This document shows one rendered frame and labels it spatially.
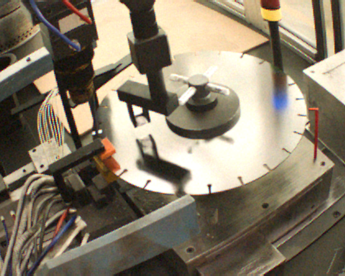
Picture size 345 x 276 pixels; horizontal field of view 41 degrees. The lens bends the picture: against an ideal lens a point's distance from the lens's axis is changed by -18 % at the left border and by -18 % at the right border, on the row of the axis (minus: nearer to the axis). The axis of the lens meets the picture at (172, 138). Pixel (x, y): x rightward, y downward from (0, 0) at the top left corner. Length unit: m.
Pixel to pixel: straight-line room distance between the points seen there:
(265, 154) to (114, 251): 0.25
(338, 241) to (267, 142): 0.25
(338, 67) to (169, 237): 0.52
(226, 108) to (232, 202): 0.14
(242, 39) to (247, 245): 0.70
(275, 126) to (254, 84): 0.11
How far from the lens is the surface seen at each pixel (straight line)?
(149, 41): 0.64
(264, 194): 0.80
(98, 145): 0.73
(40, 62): 0.86
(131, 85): 0.74
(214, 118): 0.76
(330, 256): 0.84
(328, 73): 0.97
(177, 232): 0.62
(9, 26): 1.27
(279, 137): 0.74
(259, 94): 0.81
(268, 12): 0.98
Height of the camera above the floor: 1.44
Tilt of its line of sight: 40 degrees down
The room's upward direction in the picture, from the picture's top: 12 degrees counter-clockwise
